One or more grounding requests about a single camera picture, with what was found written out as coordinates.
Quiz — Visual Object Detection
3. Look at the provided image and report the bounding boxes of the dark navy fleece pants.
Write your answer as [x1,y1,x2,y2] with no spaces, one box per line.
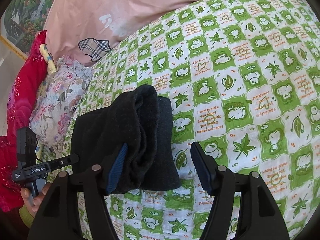
[71,85,181,194]

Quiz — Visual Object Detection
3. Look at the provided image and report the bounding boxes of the left forearm green cuff sleeve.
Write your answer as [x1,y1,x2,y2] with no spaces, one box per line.
[19,204,35,229]

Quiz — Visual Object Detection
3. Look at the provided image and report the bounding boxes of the left hand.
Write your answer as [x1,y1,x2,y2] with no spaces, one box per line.
[21,183,52,217]

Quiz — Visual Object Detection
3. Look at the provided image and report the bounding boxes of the floral ruffled pillow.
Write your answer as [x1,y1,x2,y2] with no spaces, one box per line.
[29,56,93,149]

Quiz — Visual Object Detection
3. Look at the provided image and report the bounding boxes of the red garment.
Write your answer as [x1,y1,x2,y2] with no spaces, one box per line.
[1,30,47,212]

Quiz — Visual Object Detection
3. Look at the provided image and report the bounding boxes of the yellow patterned cloth strip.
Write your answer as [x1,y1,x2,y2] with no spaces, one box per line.
[39,44,57,75]

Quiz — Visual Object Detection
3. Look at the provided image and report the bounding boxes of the pink quilt with plaid hearts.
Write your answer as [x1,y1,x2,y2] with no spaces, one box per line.
[44,0,199,66]

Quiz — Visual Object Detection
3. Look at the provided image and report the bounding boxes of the green white checkered bedsheet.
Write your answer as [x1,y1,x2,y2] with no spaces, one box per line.
[75,0,319,239]

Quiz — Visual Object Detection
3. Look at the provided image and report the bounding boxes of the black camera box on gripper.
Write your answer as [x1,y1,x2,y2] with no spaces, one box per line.
[16,127,37,168]

